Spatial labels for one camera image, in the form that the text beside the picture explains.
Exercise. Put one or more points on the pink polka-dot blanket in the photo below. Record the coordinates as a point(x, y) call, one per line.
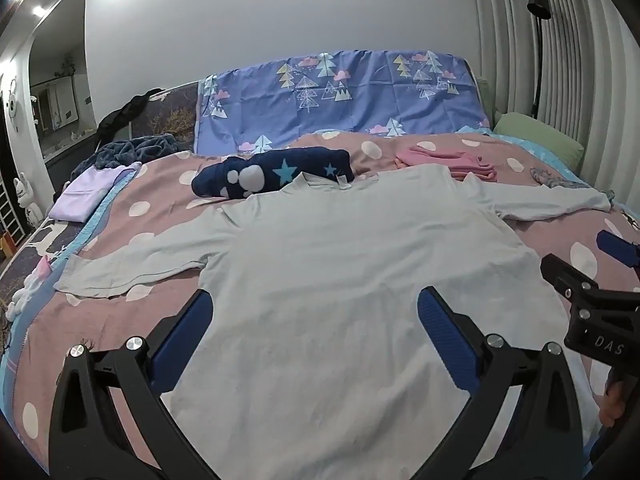
point(125, 240)

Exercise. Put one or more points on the arched wall mirror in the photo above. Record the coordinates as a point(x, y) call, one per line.
point(60, 80)

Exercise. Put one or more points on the light blue bedsheet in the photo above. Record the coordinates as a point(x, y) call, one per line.
point(550, 157)

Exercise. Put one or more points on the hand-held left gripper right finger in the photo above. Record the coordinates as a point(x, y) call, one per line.
point(440, 332)

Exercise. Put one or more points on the white cat figurine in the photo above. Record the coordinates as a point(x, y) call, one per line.
point(26, 200)

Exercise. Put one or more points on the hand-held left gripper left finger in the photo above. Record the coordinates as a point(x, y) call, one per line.
point(186, 332)

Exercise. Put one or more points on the floral patterned cloth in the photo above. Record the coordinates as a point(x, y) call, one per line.
point(557, 178)

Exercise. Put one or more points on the person's right hand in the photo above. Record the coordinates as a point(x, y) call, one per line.
point(616, 402)

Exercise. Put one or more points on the navy star-print garment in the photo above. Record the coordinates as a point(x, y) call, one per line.
point(270, 172)

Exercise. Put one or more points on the dark blue fleece blanket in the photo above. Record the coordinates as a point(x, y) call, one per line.
point(127, 152)

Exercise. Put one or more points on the white long-sleeve shirt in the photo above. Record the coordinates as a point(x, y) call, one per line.
point(325, 280)

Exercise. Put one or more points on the green pillow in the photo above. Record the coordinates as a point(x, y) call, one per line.
point(542, 137)

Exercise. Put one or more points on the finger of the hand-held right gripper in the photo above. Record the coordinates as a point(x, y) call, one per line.
point(620, 248)
point(575, 282)

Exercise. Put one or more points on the black floor lamp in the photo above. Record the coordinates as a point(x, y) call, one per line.
point(539, 35)

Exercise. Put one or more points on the pink folded sweater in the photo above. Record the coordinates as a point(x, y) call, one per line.
point(430, 157)

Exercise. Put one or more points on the salmon folded garment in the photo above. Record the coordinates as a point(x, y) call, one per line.
point(477, 172)

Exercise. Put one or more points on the lilac folded cloth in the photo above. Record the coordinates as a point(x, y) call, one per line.
point(87, 192)

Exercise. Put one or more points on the white pleated curtain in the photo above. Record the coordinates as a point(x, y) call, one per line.
point(580, 50)

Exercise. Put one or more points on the blue tree-print sheet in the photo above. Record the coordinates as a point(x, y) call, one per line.
point(350, 95)

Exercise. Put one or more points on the black garment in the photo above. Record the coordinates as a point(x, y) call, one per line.
point(122, 115)

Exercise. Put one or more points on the white wall ornament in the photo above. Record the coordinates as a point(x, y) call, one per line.
point(11, 105)

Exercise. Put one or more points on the dark branch-print cloth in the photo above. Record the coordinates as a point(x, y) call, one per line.
point(167, 115)

